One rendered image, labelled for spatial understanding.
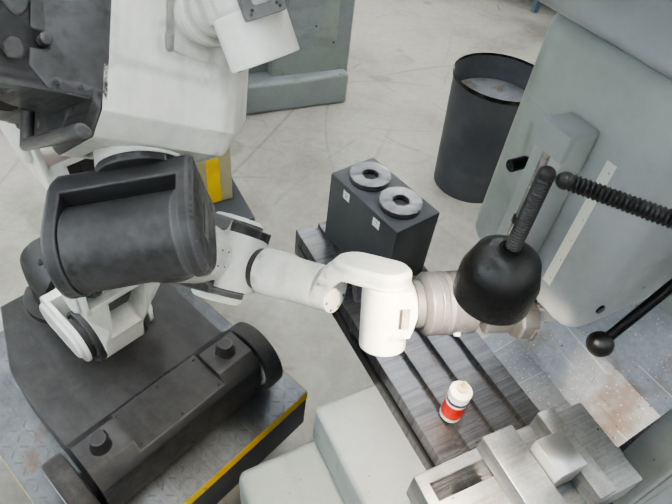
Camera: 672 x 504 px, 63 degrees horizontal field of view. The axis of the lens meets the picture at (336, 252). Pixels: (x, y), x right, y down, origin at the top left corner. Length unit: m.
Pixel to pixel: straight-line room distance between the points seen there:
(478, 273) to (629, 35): 0.22
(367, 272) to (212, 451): 0.95
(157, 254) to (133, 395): 0.95
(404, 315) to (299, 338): 1.52
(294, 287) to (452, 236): 2.03
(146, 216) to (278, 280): 0.29
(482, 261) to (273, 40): 0.26
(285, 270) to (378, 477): 0.46
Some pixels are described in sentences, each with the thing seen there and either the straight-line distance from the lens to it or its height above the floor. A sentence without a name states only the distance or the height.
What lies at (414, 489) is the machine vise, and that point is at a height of 0.95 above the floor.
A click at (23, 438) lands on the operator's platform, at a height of 0.40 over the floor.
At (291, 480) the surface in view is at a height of 0.70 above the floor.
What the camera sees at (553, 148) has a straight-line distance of 0.57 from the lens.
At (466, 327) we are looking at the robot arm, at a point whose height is 1.24.
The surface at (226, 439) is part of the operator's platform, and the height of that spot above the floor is 0.40.
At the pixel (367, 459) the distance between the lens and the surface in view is 1.09.
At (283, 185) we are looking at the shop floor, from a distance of 2.89.
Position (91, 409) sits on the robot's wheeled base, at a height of 0.57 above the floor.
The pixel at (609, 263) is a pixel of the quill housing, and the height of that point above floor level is 1.43.
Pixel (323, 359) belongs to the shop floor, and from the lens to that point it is 2.17.
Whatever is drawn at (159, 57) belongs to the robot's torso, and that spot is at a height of 1.56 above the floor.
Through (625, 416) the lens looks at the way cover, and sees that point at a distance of 1.23.
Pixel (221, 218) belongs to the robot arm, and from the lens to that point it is 0.80.
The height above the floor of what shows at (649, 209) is 1.58.
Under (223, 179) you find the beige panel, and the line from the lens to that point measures 2.67.
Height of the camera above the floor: 1.81
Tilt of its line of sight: 45 degrees down
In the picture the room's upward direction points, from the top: 8 degrees clockwise
